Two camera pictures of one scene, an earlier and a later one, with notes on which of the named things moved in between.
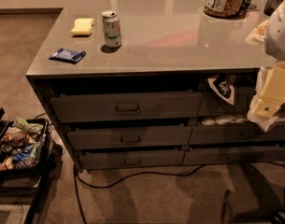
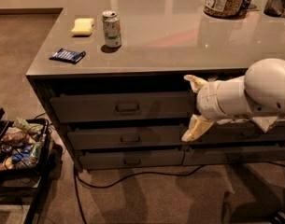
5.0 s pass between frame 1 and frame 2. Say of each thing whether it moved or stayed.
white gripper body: moved
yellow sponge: stayed
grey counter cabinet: stayed
